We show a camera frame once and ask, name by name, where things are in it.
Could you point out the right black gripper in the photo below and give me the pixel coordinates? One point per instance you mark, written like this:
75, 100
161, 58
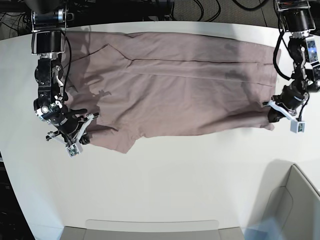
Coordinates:
67, 122

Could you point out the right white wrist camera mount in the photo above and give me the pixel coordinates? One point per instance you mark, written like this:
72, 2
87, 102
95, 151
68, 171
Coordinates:
71, 143

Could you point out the pink T-shirt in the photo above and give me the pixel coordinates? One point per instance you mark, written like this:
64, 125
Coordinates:
153, 84

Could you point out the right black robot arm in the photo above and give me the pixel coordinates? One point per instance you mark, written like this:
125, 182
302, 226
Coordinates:
49, 42

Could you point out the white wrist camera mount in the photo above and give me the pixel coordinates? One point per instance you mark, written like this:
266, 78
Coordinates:
71, 143
297, 125

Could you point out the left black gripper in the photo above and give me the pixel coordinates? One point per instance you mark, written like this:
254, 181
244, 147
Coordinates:
290, 99

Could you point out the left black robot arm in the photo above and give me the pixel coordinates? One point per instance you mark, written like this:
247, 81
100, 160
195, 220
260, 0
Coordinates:
295, 17

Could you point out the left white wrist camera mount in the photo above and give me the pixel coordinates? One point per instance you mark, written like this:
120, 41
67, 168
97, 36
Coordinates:
297, 125

